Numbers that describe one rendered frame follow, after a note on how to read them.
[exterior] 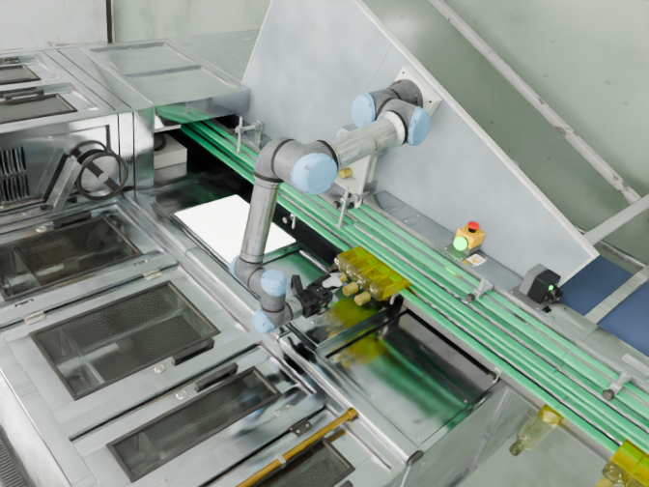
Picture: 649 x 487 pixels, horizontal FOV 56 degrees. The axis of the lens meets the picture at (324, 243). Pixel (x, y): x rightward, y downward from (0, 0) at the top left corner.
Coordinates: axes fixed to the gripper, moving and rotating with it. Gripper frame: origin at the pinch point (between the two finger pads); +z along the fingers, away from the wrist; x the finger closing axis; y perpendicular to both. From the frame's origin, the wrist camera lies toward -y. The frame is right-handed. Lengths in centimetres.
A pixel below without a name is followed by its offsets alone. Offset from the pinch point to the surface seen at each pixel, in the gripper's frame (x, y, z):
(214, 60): 22, -139, 45
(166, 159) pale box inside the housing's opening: -12, -115, 5
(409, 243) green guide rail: 13.3, 9.4, 23.2
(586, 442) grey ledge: -14, 87, 27
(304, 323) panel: -12.5, 0.7, -12.7
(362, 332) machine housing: -14.9, 13.9, 3.2
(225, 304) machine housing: -15.1, -23.4, -27.8
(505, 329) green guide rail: 6, 51, 24
